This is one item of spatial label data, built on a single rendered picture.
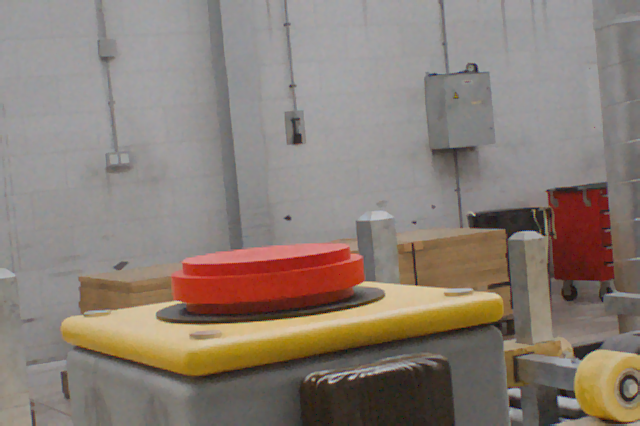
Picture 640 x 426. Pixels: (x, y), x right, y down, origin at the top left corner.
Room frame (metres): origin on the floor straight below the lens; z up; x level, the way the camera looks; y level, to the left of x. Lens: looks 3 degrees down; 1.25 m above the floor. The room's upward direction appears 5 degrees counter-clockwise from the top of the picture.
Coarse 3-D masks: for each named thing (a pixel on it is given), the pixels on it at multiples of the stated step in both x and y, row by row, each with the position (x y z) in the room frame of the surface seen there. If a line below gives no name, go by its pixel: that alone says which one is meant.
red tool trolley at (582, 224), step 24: (552, 192) 8.92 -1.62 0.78; (576, 192) 8.79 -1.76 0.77; (600, 192) 8.68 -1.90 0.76; (576, 216) 8.81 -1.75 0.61; (600, 216) 8.66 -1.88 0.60; (552, 240) 9.00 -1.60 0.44; (576, 240) 8.82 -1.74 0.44; (600, 240) 8.66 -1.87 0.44; (576, 264) 8.83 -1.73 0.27; (600, 264) 8.66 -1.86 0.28; (600, 288) 8.74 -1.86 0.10
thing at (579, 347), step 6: (582, 342) 2.40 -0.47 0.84; (588, 342) 2.39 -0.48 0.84; (594, 342) 2.39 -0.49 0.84; (600, 342) 2.40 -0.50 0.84; (576, 348) 2.37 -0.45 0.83; (582, 348) 2.38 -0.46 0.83; (588, 348) 2.38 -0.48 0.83; (594, 348) 2.39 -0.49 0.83; (576, 354) 2.37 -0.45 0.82; (582, 354) 2.37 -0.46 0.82
